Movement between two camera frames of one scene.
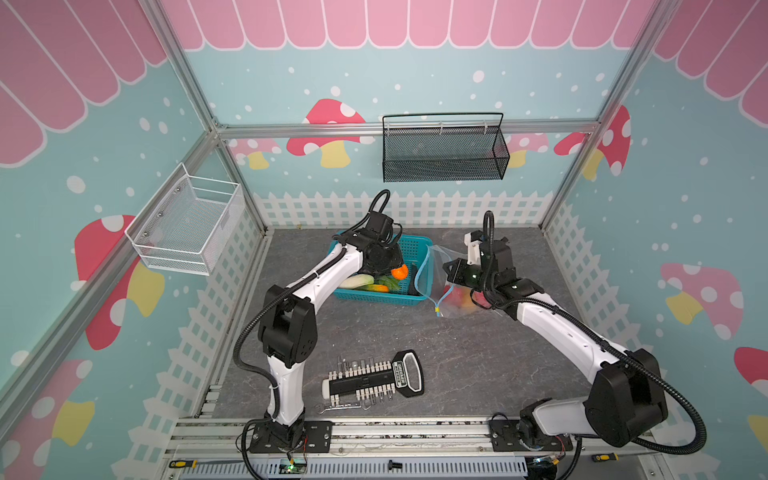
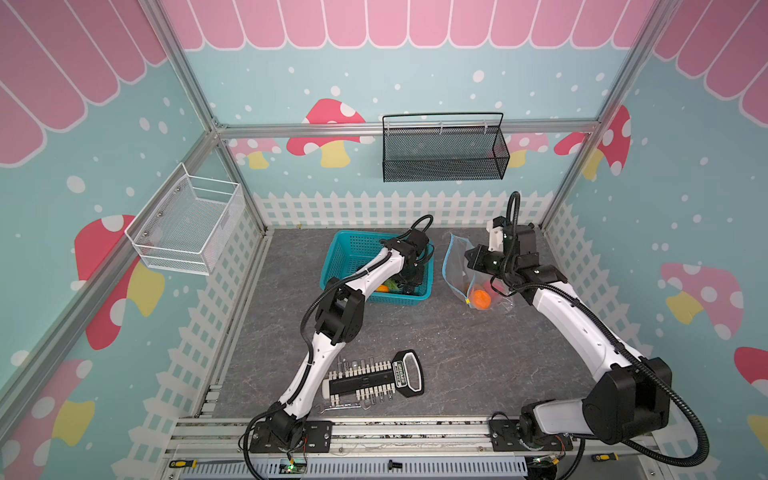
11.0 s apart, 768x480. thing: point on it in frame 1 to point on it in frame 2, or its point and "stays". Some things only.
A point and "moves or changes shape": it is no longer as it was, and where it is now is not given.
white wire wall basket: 184,224 stays
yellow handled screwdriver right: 605,457 stays
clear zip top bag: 447,298 moves or changes shape
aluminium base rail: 213,448 stays
